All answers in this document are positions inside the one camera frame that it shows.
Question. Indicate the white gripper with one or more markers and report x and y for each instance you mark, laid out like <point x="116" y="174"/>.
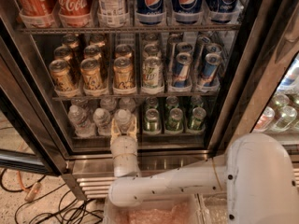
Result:
<point x="124" y="146"/>

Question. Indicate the clear water bottle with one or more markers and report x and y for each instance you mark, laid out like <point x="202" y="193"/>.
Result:
<point x="80" y="120"/>
<point x="123" y="120"/>
<point x="102" y="119"/>

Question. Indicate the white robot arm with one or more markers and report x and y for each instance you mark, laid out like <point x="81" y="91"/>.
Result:
<point x="255" y="171"/>

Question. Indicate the open fridge glass door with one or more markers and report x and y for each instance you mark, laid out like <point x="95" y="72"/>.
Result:
<point x="24" y="101"/>

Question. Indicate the stainless steel fridge cabinet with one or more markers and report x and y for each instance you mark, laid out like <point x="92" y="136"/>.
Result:
<point x="89" y="159"/>

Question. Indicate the clear bottle white label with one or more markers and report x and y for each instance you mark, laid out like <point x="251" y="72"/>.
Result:
<point x="113" y="12"/>

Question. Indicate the blue Pepsi bottle left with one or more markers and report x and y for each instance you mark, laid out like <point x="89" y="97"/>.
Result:
<point x="149" y="12"/>

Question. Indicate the blue pepsi bottle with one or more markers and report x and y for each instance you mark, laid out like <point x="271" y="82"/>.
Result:
<point x="221" y="10"/>
<point x="186" y="11"/>
<point x="149" y="12"/>

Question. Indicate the red Coca-Cola bottle right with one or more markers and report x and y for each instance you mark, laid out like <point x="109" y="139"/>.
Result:
<point x="75" y="13"/>

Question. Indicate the red coca-cola bottle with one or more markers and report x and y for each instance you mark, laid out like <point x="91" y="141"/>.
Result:
<point x="75" y="13"/>
<point x="38" y="13"/>

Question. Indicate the right fridge glass door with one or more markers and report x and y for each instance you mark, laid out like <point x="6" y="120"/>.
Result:
<point x="269" y="35"/>

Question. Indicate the blue Pepsi bottle middle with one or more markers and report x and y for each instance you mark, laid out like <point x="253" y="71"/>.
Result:
<point x="186" y="11"/>

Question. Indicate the red Coca-Cola bottle left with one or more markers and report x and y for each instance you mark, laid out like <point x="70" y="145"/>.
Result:
<point x="38" y="13"/>

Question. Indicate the blue Pepsi bottle right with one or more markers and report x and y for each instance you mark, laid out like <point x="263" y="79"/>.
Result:
<point x="221" y="10"/>

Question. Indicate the green can front left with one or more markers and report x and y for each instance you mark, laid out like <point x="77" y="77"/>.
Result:
<point x="152" y="124"/>

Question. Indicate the green can front middle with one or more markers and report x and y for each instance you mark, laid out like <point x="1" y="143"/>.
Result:
<point x="174" y="121"/>

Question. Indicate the gold can front right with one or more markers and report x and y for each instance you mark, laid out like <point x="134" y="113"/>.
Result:
<point x="124" y="76"/>

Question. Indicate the gold can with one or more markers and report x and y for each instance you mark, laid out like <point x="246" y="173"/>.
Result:
<point x="94" y="82"/>
<point x="65" y="81"/>
<point x="124" y="76"/>

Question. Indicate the green white 7up can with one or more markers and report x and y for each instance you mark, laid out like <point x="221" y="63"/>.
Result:
<point x="152" y="75"/>

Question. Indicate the gold can front middle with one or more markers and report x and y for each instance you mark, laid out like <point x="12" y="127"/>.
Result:
<point x="94" y="82"/>

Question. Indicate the green can front right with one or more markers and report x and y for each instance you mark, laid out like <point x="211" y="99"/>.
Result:
<point x="196" y="120"/>

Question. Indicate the blue Red Bull can left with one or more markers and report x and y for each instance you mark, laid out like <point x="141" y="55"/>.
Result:
<point x="178" y="78"/>

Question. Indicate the blue red bull can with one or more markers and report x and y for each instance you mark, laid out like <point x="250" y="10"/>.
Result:
<point x="178" y="78"/>
<point x="209" y="70"/>

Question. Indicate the gold can front left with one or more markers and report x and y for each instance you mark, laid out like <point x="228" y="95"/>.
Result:
<point x="65" y="81"/>

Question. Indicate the clear plastic bin left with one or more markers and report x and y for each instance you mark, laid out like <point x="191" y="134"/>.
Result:
<point x="164" y="210"/>

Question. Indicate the clear plastic bin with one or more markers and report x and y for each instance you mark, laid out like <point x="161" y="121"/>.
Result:
<point x="214" y="208"/>
<point x="164" y="210"/>

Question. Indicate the blue Red Bull can right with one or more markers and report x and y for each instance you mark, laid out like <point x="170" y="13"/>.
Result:
<point x="209" y="70"/>

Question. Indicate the clear plastic bin right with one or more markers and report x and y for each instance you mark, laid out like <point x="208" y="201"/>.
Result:
<point x="214" y="208"/>

